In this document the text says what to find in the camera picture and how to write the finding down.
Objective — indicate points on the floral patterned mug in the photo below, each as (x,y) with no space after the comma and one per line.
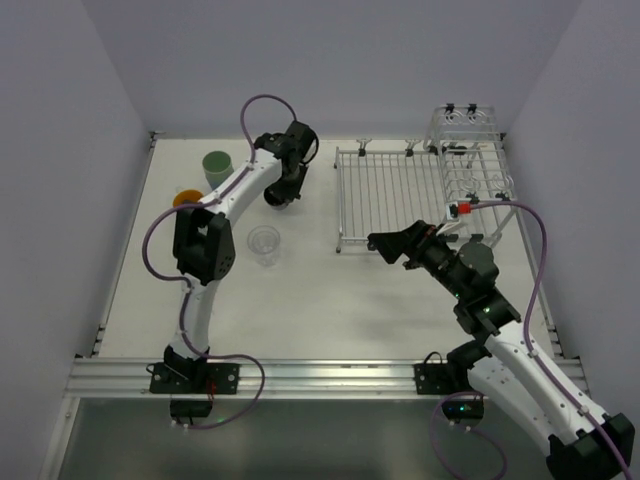
(188,196)

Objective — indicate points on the clear glass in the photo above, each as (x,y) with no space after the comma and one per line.
(264,243)

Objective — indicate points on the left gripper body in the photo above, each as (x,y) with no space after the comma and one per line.
(288,184)

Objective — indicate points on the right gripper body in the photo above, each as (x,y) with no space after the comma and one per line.
(416,248)

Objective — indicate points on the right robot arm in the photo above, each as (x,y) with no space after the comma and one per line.
(577,437)

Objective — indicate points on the green plastic cup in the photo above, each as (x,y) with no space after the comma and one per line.
(217,167)

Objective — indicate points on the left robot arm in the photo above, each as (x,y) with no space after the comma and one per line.
(204,249)

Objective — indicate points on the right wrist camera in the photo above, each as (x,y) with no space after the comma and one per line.
(455,211)

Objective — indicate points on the aluminium mounting rail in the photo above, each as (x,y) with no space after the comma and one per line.
(130,378)

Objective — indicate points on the metal dish rack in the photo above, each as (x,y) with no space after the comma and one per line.
(461,159)

